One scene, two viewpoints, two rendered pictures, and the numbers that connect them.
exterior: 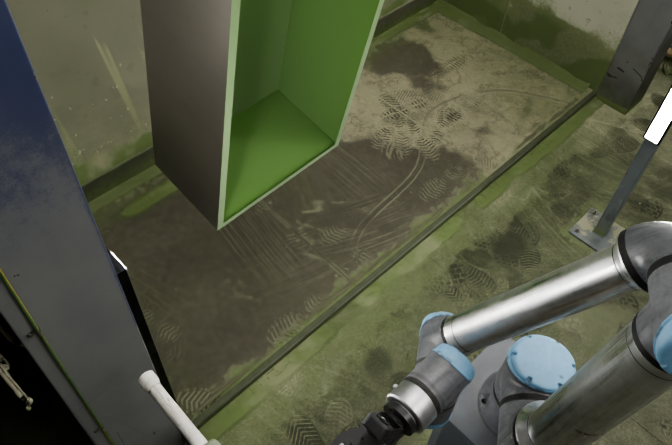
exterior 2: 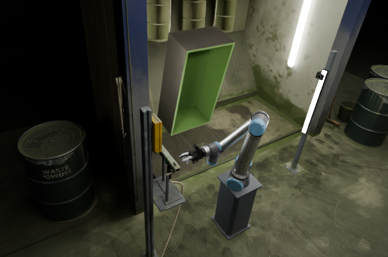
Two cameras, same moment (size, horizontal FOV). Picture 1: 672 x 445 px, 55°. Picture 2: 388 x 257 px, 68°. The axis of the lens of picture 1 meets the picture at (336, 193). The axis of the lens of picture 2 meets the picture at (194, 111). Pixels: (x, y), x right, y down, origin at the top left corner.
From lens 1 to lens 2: 1.45 m
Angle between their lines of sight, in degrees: 19
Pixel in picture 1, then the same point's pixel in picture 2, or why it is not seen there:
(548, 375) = not seen: hidden behind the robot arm
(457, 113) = not seen: hidden behind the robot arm
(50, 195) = (143, 85)
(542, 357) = not seen: hidden behind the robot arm
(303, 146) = (200, 120)
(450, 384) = (214, 147)
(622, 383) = (246, 141)
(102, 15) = (150, 79)
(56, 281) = (138, 104)
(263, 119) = (189, 112)
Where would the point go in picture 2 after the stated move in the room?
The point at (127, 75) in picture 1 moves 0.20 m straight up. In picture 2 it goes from (154, 97) to (153, 85)
